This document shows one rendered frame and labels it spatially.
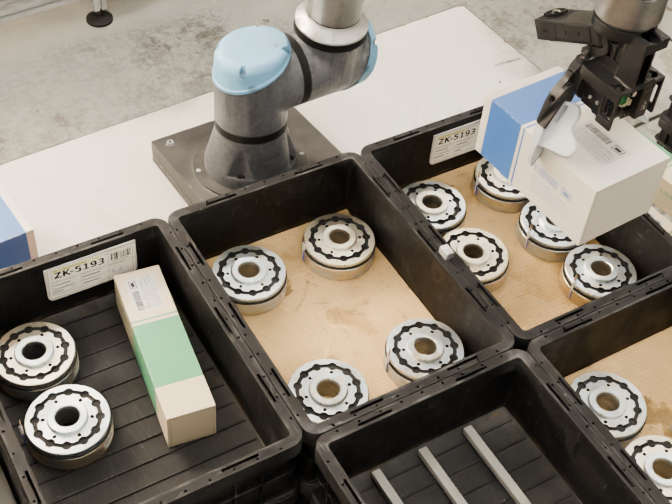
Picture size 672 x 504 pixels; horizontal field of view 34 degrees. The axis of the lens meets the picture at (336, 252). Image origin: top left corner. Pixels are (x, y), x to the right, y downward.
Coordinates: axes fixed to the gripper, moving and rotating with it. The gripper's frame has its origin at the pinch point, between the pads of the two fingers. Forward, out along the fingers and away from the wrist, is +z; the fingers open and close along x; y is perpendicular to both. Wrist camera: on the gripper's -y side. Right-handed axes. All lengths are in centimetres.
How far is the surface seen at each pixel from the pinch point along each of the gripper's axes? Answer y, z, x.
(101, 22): -193, 111, 18
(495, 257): -5.0, 24.6, -2.3
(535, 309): 3.5, 27.7, -1.3
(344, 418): 10.2, 17.7, -38.7
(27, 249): -49, 36, -55
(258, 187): -27.6, 18.0, -27.7
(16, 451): -5, 18, -72
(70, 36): -192, 112, 8
